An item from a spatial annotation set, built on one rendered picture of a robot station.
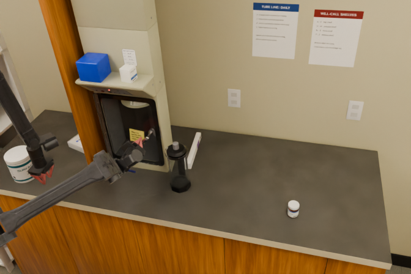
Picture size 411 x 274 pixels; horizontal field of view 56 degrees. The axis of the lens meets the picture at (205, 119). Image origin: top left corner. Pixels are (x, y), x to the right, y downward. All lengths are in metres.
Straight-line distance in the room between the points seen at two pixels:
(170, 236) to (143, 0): 1.08
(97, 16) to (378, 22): 1.21
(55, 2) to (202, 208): 1.09
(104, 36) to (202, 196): 0.85
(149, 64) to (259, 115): 0.78
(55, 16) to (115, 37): 0.25
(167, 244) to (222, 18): 1.14
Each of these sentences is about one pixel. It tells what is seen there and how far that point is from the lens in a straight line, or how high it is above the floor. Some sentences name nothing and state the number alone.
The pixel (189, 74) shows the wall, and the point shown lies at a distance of 2.14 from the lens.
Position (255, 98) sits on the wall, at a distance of 2.12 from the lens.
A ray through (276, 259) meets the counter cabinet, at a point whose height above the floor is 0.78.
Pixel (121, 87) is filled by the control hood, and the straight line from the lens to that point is 1.64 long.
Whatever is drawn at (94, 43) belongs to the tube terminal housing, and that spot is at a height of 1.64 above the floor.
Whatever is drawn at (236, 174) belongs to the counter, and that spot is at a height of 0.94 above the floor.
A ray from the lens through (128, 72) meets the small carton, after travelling 1.63.
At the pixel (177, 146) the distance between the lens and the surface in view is 1.76.
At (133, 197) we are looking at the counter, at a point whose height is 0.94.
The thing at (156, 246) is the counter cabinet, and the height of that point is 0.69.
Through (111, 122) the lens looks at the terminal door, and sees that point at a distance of 1.94.
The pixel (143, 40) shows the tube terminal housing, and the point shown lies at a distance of 1.63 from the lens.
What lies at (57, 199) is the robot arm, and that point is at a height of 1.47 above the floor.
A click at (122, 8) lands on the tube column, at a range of 1.62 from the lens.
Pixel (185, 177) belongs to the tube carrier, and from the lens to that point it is 1.85.
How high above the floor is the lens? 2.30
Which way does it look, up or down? 35 degrees down
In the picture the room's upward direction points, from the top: 4 degrees counter-clockwise
